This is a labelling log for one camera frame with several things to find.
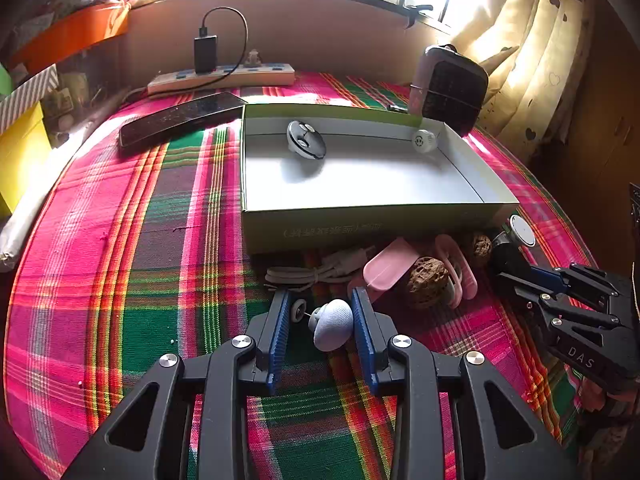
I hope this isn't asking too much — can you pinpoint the person's right hand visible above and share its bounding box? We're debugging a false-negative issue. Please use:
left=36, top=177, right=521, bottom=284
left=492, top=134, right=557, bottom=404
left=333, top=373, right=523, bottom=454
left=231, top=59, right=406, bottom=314
left=577, top=385, right=640, bottom=441

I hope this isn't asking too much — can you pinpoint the black window hook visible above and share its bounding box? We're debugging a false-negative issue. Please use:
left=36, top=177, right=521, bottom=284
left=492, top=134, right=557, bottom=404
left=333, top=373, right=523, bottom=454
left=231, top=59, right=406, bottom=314
left=402, top=4, right=435, bottom=28

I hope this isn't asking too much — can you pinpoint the white power strip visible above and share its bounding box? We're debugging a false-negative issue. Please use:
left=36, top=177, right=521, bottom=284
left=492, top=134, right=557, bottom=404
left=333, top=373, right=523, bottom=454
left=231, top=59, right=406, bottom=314
left=147, top=62, right=296, bottom=95

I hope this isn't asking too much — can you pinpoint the black flat phone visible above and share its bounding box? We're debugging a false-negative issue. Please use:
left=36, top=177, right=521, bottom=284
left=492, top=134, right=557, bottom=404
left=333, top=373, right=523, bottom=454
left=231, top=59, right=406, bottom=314
left=118, top=91, right=248, bottom=148

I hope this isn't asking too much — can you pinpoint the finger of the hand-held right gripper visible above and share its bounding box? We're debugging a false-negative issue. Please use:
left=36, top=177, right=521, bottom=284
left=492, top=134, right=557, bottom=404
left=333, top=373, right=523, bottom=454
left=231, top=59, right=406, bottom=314
left=529, top=262, right=638, bottom=311
left=495, top=272, right=633, bottom=341

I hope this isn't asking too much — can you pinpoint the plaid pink green cloth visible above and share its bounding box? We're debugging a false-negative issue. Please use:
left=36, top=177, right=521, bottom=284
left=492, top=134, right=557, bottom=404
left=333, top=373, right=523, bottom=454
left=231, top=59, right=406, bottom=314
left=5, top=71, right=601, bottom=480

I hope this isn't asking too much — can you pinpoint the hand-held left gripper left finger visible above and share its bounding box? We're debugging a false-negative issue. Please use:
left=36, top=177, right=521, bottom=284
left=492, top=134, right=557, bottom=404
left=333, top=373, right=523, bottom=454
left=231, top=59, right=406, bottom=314
left=62, top=287, right=293, bottom=480

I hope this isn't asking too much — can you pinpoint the cream heart print curtain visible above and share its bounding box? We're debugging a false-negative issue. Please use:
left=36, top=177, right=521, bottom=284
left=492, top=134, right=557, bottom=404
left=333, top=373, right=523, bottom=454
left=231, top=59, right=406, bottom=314
left=450, top=0, right=596, bottom=146

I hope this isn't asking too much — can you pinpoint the striped box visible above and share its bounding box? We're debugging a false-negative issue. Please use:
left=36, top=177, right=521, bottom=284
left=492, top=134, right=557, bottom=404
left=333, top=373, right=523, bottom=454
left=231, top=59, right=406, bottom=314
left=0, top=64, right=60, bottom=133

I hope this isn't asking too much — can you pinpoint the clear glass container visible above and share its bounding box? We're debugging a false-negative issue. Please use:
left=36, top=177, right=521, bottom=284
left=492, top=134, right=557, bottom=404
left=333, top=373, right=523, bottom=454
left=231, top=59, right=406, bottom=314
left=42, top=47, right=131, bottom=126

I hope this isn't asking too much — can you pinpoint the black charger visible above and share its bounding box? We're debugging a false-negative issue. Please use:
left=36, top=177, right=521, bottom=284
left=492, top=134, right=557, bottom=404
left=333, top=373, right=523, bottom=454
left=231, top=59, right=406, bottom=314
left=194, top=35, right=220, bottom=75

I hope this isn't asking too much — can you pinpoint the white green cardboard box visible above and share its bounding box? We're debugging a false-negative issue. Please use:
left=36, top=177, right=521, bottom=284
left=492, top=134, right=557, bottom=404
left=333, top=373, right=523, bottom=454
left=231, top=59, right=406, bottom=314
left=240, top=102, right=521, bottom=256

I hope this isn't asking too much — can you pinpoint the orange tray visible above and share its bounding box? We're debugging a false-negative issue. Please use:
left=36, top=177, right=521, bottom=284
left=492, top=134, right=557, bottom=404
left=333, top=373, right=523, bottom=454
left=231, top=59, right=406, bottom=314
left=10, top=0, right=132, bottom=73

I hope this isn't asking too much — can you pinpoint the yellow box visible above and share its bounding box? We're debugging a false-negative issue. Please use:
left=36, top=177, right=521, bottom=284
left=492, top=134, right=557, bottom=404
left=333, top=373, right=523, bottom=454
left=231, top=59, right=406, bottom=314
left=0, top=102, right=51, bottom=216

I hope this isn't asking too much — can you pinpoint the grey round puck device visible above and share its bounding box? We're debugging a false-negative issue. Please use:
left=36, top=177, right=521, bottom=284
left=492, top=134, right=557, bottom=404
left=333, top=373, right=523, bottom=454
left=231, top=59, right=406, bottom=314
left=286, top=120, right=328, bottom=162

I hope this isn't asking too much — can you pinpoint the white cable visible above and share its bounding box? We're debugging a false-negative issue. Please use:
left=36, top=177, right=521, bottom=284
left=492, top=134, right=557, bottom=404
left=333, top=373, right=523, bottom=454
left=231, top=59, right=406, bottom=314
left=264, top=247, right=376, bottom=293

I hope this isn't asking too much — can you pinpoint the white mushroom shaped knob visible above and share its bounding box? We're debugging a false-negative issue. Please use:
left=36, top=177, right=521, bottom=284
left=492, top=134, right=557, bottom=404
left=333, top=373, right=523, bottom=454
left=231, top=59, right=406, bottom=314
left=307, top=299, right=356, bottom=352

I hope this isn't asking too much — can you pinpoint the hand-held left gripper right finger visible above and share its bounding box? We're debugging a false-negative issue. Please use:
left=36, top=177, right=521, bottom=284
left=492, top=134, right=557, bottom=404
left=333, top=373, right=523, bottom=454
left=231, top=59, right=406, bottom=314
left=350, top=287, right=581, bottom=480

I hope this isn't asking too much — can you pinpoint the brown walnut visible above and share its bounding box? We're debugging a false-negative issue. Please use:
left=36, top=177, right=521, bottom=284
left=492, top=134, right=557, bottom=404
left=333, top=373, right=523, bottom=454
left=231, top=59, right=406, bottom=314
left=406, top=256, right=450, bottom=310
left=465, top=231, right=493, bottom=267

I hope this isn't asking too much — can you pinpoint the pink plastic clip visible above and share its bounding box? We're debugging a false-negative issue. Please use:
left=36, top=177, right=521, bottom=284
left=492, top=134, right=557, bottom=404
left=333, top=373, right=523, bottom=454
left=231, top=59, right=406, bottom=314
left=347, top=237, right=421, bottom=303

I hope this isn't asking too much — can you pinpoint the pink grey hook clip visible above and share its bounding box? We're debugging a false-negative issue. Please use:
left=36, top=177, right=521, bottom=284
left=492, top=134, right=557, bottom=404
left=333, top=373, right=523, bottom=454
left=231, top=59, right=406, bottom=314
left=434, top=234, right=478, bottom=308

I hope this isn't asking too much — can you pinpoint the small white round plug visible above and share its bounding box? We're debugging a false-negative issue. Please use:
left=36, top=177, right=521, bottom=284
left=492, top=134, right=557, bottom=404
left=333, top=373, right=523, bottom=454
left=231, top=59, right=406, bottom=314
left=412, top=130, right=439, bottom=155

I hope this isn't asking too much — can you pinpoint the black charger cable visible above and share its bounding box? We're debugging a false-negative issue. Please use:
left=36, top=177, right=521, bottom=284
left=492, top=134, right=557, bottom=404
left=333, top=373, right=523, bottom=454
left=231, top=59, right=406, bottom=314
left=200, top=6, right=248, bottom=86

